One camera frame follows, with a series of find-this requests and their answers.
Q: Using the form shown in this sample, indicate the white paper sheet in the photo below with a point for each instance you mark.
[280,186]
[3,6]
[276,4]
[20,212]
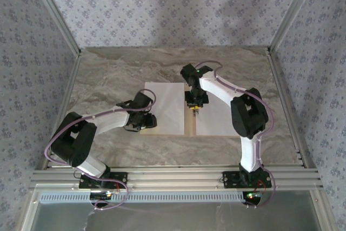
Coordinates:
[213,122]
[165,106]

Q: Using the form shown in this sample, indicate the brown cardboard folder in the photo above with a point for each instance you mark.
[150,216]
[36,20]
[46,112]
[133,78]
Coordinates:
[189,126]

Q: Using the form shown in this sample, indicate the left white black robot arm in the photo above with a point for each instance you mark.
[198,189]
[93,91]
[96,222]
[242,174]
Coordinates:
[108,120]

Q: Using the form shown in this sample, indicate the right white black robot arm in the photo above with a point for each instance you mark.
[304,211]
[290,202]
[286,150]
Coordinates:
[251,152]

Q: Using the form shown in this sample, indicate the metal folder clip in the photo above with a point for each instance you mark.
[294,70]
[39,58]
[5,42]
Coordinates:
[196,113]

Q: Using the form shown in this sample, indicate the grey sheet metal panel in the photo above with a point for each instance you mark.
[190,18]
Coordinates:
[175,217]

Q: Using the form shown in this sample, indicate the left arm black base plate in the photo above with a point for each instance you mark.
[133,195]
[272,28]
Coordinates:
[123,175]

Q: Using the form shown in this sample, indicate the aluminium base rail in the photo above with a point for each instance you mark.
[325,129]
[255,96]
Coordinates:
[175,178]

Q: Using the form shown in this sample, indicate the aluminium table side rail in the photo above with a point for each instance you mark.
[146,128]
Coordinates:
[281,85]
[70,76]

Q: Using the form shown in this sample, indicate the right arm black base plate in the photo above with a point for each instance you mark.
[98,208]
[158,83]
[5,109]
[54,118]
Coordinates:
[229,181]

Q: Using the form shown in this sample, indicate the aluminium frame post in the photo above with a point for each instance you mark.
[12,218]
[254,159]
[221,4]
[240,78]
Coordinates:
[293,12]
[54,12]

